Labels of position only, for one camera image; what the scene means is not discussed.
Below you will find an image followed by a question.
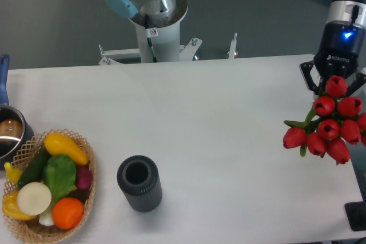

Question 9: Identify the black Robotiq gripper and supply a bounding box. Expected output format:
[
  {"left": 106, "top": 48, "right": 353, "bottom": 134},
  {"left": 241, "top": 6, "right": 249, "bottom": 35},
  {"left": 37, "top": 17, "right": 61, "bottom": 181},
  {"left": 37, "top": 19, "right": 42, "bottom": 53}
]
[{"left": 299, "top": 23, "right": 366, "bottom": 97}]

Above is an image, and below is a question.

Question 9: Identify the red tulip bouquet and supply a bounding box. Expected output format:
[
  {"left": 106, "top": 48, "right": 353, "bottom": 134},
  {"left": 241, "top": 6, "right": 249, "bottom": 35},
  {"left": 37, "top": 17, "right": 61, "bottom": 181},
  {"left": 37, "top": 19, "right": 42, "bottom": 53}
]
[{"left": 283, "top": 75, "right": 365, "bottom": 165}]

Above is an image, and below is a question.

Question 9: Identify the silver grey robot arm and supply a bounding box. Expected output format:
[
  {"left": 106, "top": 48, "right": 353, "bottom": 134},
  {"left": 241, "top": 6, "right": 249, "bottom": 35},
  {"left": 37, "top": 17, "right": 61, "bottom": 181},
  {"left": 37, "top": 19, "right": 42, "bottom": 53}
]
[{"left": 105, "top": 0, "right": 365, "bottom": 95}]

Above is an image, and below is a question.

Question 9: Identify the dark grey ribbed vase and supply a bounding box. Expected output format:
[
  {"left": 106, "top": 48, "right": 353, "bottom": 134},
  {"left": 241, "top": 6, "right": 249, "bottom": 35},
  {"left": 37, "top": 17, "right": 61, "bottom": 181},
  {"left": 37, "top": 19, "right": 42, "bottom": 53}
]
[{"left": 117, "top": 155, "right": 163, "bottom": 213}]

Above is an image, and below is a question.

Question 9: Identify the black device at table edge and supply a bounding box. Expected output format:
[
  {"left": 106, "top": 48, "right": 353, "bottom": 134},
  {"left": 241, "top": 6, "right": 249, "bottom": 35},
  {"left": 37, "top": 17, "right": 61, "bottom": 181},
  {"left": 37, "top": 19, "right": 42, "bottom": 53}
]
[{"left": 344, "top": 201, "right": 366, "bottom": 231}]

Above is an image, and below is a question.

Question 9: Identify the purple red onion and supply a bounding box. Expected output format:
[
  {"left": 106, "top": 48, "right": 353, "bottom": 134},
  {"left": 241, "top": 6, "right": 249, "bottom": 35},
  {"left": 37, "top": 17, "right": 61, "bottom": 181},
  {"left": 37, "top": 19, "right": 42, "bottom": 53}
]
[{"left": 75, "top": 166, "right": 93, "bottom": 190}]

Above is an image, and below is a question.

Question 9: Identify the yellow squash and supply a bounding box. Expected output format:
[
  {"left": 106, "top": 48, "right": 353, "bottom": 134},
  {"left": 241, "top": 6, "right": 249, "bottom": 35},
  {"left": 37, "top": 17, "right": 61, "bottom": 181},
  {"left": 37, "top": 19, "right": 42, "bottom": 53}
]
[{"left": 43, "top": 133, "right": 89, "bottom": 166}]

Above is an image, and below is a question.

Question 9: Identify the green lettuce leaf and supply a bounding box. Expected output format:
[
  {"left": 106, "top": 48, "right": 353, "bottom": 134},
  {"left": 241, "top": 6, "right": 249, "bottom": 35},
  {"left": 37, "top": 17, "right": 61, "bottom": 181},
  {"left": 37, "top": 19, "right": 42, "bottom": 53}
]
[{"left": 43, "top": 154, "right": 77, "bottom": 206}]

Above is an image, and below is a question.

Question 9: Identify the woven wicker basket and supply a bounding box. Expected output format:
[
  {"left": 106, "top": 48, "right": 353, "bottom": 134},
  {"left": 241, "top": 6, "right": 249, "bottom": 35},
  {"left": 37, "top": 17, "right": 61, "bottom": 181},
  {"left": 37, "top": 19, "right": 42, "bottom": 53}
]
[{"left": 1, "top": 129, "right": 97, "bottom": 243}]

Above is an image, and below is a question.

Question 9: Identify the orange fruit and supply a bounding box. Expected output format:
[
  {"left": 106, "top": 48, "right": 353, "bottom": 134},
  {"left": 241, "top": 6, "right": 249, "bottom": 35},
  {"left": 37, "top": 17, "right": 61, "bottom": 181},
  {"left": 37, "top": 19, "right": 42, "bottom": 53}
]
[{"left": 52, "top": 197, "right": 83, "bottom": 230}]

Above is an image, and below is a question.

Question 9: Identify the green cucumber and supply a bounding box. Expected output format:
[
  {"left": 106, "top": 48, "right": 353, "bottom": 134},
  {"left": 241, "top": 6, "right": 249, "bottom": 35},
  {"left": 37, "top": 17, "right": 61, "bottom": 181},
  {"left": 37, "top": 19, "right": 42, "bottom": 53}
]
[{"left": 17, "top": 147, "right": 51, "bottom": 190}]

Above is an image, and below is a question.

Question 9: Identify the white leek stalk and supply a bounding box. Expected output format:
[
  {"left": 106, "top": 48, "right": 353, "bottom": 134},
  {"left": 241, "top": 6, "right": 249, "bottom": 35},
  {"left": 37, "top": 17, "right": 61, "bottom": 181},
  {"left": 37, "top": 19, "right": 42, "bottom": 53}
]
[{"left": 39, "top": 206, "right": 54, "bottom": 226}]

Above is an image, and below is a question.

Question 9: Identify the white onion half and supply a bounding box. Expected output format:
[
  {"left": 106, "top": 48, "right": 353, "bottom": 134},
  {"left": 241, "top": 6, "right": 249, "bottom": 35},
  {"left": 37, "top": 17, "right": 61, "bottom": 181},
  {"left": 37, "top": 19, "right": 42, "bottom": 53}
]
[{"left": 17, "top": 182, "right": 51, "bottom": 215}]

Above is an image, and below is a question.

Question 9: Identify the yellow bell pepper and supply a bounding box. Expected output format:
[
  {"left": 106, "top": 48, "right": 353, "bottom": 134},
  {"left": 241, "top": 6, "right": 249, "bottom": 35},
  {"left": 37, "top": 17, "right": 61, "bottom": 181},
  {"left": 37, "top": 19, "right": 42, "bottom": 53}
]
[{"left": 2, "top": 192, "right": 37, "bottom": 221}]

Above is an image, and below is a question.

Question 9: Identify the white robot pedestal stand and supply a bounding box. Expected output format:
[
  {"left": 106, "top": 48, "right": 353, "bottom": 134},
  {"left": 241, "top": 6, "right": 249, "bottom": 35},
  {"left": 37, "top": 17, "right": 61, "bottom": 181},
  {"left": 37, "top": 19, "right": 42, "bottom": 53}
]
[{"left": 98, "top": 23, "right": 238, "bottom": 66}]

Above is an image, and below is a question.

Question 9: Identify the blue handled saucepan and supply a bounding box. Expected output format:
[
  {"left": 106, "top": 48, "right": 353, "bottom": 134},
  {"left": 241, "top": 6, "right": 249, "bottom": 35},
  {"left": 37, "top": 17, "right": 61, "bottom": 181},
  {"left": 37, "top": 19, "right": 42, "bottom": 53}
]
[{"left": 1, "top": 54, "right": 34, "bottom": 171}]

